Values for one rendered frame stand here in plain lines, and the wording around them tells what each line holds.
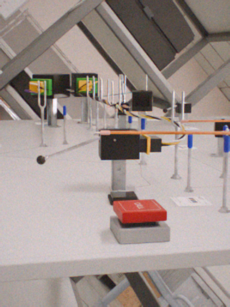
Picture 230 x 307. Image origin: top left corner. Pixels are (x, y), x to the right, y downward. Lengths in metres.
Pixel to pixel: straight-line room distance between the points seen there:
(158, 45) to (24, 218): 1.28
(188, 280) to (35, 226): 4.18
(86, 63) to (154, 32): 6.57
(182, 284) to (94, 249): 4.24
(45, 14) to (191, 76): 2.40
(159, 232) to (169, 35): 1.36
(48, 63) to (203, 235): 7.84
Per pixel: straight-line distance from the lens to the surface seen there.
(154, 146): 0.80
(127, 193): 0.76
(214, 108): 8.76
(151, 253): 0.57
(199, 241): 0.61
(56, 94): 1.49
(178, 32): 1.92
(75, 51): 8.44
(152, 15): 1.89
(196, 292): 4.86
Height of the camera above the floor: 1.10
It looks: 2 degrees up
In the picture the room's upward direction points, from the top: 49 degrees clockwise
